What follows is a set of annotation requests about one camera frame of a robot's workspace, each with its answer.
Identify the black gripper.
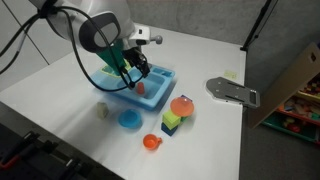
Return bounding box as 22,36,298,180
122,47,152,80

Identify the light blue toy sink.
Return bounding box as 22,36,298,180
89,64,177,112

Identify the blue toy plate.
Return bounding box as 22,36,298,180
117,108,143,130

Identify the dark blue block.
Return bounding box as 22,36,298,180
160,122,180,138
180,94,194,103

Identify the beige toy shaker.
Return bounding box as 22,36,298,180
96,101,110,120

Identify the lime green block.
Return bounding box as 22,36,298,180
162,110,182,131

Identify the yellow sticky note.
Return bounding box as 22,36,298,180
223,70,238,81

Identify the grey metal mounting plate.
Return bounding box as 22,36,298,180
205,76,261,110

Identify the black tripod pole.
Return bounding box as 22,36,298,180
239,0,278,53

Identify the cardboard box with toys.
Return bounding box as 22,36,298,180
248,42,320,145

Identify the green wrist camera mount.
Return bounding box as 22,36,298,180
97,38,130,76

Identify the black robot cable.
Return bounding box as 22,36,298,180
0,4,145,93

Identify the orange toy mug with handle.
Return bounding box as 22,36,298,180
142,133,163,151

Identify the black metal frame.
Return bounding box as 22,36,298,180
0,123,125,180

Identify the black clamp with red handle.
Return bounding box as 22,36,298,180
0,130,40,172

